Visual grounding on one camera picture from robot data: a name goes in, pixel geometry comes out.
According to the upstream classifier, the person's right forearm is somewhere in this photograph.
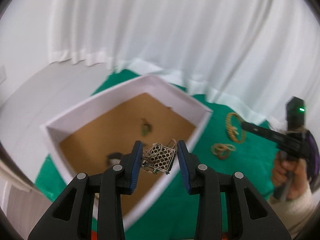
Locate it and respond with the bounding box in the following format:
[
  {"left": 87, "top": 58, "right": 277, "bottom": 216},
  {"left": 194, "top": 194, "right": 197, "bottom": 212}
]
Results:
[{"left": 269, "top": 185, "right": 317, "bottom": 240}]

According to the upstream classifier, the dark green pendant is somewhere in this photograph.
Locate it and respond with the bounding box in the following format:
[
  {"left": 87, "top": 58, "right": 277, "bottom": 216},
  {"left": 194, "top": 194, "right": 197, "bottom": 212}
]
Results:
[{"left": 140, "top": 118, "right": 153, "bottom": 136}]

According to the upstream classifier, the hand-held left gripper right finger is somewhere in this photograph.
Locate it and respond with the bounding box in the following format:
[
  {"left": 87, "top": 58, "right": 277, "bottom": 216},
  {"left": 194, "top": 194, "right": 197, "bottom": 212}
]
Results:
[{"left": 176, "top": 141, "right": 292, "bottom": 240}]

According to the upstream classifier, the black bracelet with gold charm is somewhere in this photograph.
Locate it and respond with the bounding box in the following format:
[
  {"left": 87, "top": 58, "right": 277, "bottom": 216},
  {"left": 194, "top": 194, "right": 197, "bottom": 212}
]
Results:
[{"left": 106, "top": 151, "right": 123, "bottom": 164}]

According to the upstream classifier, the white cardboard box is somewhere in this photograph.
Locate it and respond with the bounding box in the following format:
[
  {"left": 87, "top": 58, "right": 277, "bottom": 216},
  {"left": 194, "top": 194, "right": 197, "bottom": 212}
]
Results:
[{"left": 40, "top": 75, "right": 213, "bottom": 230}]

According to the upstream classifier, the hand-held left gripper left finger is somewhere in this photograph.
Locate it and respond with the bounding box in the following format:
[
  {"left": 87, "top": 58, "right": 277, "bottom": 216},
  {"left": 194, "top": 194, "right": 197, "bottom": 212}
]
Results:
[{"left": 27, "top": 140, "right": 143, "bottom": 240}]

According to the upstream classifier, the large gold bangle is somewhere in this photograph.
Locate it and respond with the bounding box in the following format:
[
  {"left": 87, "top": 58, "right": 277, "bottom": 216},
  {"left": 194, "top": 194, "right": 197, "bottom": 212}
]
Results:
[{"left": 226, "top": 112, "right": 247, "bottom": 145}]

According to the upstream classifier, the green velvet cloth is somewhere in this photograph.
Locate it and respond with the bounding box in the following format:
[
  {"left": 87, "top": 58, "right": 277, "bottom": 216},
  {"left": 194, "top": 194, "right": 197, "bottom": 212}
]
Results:
[{"left": 35, "top": 69, "right": 283, "bottom": 240}]

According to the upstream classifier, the person's right hand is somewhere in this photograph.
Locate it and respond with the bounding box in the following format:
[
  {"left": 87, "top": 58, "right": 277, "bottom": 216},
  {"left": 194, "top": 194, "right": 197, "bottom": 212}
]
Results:
[{"left": 271, "top": 152, "right": 313, "bottom": 201}]

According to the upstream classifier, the black and purple bag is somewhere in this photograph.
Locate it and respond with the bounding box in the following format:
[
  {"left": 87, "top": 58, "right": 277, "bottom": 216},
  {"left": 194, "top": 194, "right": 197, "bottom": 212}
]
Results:
[{"left": 304, "top": 130, "right": 320, "bottom": 188}]

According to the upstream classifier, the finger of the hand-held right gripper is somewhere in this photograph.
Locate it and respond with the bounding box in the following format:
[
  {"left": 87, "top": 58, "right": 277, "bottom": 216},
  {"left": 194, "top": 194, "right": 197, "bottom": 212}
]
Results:
[{"left": 240, "top": 121, "right": 303, "bottom": 153}]

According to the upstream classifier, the white curtain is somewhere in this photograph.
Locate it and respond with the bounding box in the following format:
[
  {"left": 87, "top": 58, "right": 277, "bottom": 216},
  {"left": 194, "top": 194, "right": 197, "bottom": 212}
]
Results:
[{"left": 0, "top": 0, "right": 320, "bottom": 123}]

